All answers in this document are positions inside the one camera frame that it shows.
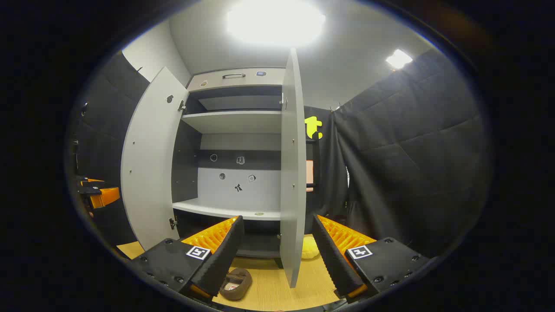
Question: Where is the small ceiling light panel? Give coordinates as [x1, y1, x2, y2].
[386, 49, 413, 70]

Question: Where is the yellow plush toy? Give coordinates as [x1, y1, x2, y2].
[301, 235, 320, 260]

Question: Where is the brown fuzzy shoe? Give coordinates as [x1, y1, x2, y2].
[219, 268, 253, 301]

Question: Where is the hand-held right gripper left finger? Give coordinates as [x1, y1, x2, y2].
[130, 215, 245, 302]

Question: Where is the grey cabinet drawer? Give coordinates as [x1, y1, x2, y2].
[186, 67, 287, 92]

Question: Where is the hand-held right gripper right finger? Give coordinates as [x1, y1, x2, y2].
[312, 214, 430, 304]

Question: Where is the black door handle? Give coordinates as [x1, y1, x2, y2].
[306, 138, 316, 190]

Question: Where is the grey cabinet door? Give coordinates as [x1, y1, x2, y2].
[121, 66, 189, 251]
[280, 48, 307, 289]

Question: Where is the large ceiling light panel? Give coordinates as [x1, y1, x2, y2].
[225, 0, 326, 46]

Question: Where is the grey shoe cabinet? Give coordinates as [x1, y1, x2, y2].
[171, 67, 287, 260]

